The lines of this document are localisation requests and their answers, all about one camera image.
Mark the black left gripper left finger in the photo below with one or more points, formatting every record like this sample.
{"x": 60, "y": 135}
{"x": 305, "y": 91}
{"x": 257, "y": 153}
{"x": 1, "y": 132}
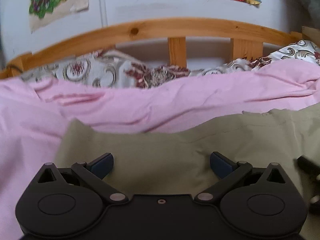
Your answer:
{"x": 99, "y": 168}

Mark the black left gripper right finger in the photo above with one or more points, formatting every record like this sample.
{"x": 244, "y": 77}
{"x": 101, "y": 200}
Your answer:
{"x": 225, "y": 168}

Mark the olive beige brown garment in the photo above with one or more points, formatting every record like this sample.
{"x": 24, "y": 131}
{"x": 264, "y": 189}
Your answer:
{"x": 178, "y": 163}

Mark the pink bed sheet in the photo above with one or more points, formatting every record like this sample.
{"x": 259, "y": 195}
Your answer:
{"x": 35, "y": 116}

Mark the floral patterned quilt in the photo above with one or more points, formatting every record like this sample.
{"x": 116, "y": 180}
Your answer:
{"x": 112, "y": 68}

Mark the wooden bed frame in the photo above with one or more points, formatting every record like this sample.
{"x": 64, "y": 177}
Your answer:
{"x": 247, "y": 40}

